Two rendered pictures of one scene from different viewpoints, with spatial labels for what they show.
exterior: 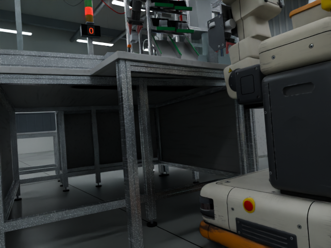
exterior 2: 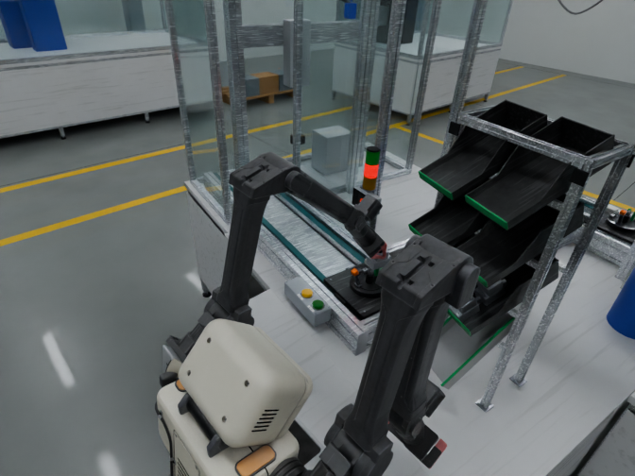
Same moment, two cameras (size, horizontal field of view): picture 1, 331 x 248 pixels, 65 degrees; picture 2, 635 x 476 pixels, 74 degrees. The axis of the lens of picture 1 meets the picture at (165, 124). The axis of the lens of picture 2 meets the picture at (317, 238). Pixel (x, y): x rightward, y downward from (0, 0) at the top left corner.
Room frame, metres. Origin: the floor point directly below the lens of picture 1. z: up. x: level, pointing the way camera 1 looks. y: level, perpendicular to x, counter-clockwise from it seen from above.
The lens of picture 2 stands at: (1.29, -0.94, 1.97)
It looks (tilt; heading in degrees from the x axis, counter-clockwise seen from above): 34 degrees down; 82
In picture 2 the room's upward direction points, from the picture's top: 3 degrees clockwise
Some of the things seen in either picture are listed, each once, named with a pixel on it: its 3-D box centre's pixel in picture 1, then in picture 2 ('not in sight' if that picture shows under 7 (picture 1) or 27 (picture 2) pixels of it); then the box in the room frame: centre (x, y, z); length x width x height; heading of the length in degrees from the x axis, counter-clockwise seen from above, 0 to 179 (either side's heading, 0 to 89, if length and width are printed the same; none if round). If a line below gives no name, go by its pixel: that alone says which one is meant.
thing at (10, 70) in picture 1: (110, 94); (443, 273); (2.05, 0.42, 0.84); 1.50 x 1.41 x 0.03; 117
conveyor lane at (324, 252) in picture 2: not in sight; (327, 255); (1.54, 0.50, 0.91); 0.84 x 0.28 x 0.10; 117
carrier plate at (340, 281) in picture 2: not in sight; (368, 287); (1.66, 0.22, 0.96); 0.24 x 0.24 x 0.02; 27
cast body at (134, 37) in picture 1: (133, 36); (381, 255); (1.67, 0.16, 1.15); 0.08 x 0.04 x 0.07; 21
